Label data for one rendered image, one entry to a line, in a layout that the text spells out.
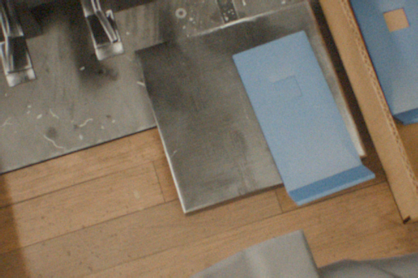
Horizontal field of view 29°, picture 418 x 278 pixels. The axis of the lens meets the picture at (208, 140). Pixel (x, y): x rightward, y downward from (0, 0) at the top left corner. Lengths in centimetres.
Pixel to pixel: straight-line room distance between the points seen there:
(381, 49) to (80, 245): 33
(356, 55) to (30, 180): 31
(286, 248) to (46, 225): 45
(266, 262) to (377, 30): 49
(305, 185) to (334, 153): 4
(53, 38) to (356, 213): 33
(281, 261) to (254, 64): 44
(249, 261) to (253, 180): 40
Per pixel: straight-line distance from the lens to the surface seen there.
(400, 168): 68
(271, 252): 31
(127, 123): 74
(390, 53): 76
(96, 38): 68
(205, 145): 71
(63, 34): 78
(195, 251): 71
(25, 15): 74
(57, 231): 73
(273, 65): 73
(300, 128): 71
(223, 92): 72
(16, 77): 68
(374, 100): 69
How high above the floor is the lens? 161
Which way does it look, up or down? 75 degrees down
